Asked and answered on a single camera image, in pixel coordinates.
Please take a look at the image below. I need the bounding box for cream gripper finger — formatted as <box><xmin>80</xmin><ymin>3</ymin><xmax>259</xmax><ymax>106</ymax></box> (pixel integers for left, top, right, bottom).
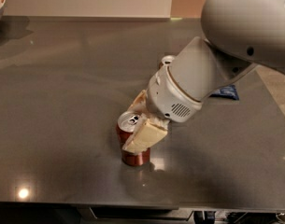
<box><xmin>122</xmin><ymin>114</ymin><xmax>168</xmax><ymax>154</ymax></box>
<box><xmin>128</xmin><ymin>90</ymin><xmax>147</xmax><ymax>113</ymax></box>

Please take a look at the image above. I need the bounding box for red coke can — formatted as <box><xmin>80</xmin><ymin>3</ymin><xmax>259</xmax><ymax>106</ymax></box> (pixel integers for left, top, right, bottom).
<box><xmin>116</xmin><ymin>111</ymin><xmax>150</xmax><ymax>167</ymax></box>

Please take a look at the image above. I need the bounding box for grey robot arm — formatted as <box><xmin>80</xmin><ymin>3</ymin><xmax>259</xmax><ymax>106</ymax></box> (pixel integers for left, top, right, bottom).
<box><xmin>122</xmin><ymin>0</ymin><xmax>285</xmax><ymax>155</ymax></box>

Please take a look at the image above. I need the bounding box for orange soda can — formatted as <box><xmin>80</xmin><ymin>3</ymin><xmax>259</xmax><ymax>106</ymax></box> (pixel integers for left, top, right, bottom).
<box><xmin>159</xmin><ymin>55</ymin><xmax>175</xmax><ymax>68</ymax></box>

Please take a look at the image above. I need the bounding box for blue snack packet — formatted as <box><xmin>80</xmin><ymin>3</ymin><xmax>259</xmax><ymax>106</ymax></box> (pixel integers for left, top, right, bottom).
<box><xmin>210</xmin><ymin>85</ymin><xmax>239</xmax><ymax>101</ymax></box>

